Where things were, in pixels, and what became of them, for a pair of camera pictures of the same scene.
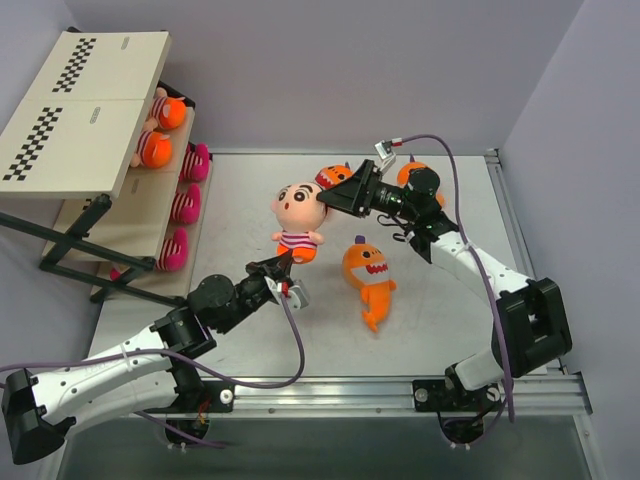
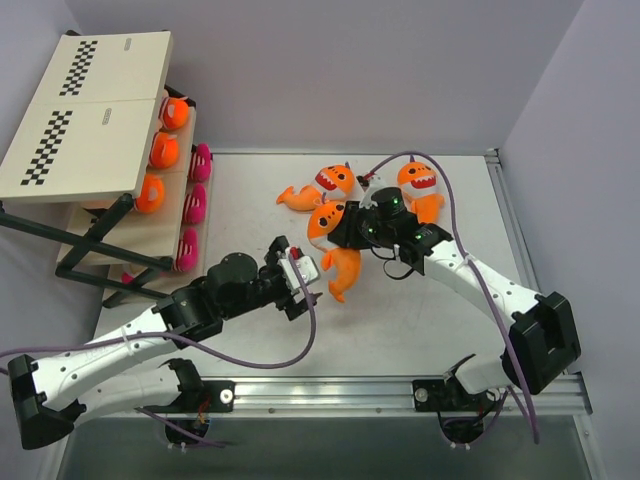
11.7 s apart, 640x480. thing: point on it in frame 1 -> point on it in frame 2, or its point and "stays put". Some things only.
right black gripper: (365, 189) -> (345, 231)
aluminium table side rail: (510, 221) stays put
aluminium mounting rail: (533, 395) stays put
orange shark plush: (366, 266) -> (342, 262)
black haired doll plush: (298, 212) -> (151, 197)
